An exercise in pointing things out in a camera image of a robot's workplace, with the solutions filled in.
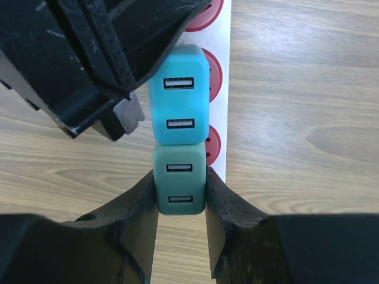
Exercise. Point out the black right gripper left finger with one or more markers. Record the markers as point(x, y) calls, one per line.
point(111, 244)

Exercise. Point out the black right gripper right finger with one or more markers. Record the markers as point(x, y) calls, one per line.
point(247, 245)

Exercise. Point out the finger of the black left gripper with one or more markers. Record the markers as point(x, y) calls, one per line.
point(135, 37)

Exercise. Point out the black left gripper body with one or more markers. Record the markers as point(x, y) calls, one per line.
point(60, 62)

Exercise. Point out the teal blue USB charger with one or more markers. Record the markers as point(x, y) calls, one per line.
point(179, 94)

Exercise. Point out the white power strip red sockets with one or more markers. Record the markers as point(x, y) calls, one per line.
point(210, 30)

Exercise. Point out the green USB charger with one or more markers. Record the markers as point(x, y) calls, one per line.
point(180, 175)

